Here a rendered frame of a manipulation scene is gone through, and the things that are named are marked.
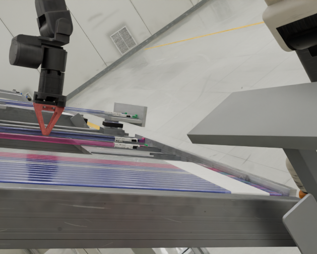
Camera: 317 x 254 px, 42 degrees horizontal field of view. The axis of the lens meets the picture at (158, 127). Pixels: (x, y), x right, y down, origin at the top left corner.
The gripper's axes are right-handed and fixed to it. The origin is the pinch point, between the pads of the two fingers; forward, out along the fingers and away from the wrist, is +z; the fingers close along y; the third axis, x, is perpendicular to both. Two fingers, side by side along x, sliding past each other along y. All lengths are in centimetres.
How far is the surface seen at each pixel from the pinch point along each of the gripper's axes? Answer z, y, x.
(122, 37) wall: -134, -748, 227
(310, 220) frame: 1, 65, 23
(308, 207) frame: -1, 65, 22
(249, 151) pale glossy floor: 10, -93, 123
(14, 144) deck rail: 4.9, -7.9, -6.1
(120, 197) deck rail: 0, 60, 1
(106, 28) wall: -145, -749, 190
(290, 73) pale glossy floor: -44, -141, 182
